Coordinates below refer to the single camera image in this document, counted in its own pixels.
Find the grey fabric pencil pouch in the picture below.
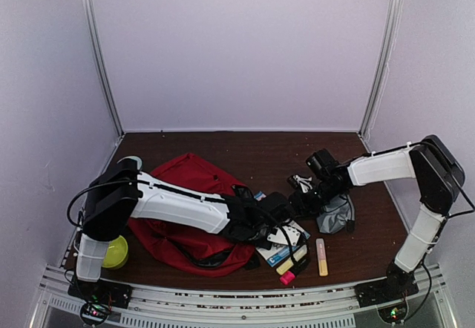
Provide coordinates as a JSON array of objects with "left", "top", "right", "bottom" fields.
[{"left": 316, "top": 194, "right": 356, "bottom": 234}]

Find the dog cover booklet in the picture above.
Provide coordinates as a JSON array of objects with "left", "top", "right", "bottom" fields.
[{"left": 254, "top": 190, "right": 312, "bottom": 269}]

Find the red student backpack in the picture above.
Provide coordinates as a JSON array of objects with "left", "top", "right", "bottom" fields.
[{"left": 128, "top": 153, "right": 260, "bottom": 278}]

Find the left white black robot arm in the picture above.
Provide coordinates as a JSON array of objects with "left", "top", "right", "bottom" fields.
[{"left": 76, "top": 153, "right": 292, "bottom": 301}]

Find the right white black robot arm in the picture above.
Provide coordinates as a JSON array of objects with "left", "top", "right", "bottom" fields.
[{"left": 288, "top": 134, "right": 473, "bottom": 300}]

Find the yellow highlighter pen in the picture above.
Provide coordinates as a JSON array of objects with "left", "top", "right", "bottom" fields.
[{"left": 276, "top": 246, "right": 307, "bottom": 275}]

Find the black pink highlighter pen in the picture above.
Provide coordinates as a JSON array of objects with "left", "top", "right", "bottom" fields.
[{"left": 279, "top": 256, "right": 310, "bottom": 286}]

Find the peach highlighter pen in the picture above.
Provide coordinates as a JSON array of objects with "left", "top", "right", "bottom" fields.
[{"left": 315, "top": 238, "right": 328, "bottom": 277}]

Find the pale green patterned ceramic bowl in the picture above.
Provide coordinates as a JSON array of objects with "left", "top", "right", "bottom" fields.
[{"left": 128, "top": 156, "right": 143, "bottom": 171}]

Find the lime green plastic bowl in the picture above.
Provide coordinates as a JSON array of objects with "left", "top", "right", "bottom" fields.
[{"left": 102, "top": 235, "right": 128, "bottom": 270}]

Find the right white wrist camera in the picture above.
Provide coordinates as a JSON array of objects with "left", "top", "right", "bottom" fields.
[{"left": 286, "top": 174, "right": 315, "bottom": 194}]

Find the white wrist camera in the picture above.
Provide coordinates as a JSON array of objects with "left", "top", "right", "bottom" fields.
[
  {"left": 286, "top": 174, "right": 315, "bottom": 194},
  {"left": 266, "top": 222, "right": 303, "bottom": 246}
]

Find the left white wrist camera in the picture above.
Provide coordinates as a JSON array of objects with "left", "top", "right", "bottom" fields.
[{"left": 266, "top": 222, "right": 303, "bottom": 246}]

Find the front aluminium frame rail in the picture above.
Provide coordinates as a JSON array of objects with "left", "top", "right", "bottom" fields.
[{"left": 36, "top": 264, "right": 446, "bottom": 328}]

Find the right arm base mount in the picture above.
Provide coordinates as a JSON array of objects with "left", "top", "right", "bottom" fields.
[{"left": 354, "top": 262, "right": 419, "bottom": 325}]

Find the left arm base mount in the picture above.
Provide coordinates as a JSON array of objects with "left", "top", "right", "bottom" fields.
[{"left": 64, "top": 269, "right": 133, "bottom": 327}]

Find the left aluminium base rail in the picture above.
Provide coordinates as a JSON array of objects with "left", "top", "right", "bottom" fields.
[{"left": 60, "top": 134, "right": 125, "bottom": 268}]

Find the right aluminium corner post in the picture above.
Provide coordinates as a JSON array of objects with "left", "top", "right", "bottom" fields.
[{"left": 359, "top": 0, "right": 403, "bottom": 141}]

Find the aluminium corner post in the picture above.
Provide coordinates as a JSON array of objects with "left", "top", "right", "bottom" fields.
[
  {"left": 359, "top": 0, "right": 403, "bottom": 141},
  {"left": 82, "top": 0, "right": 125, "bottom": 137}
]

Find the left aluminium corner post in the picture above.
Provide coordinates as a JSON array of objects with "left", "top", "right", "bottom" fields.
[{"left": 82, "top": 0, "right": 125, "bottom": 137}]

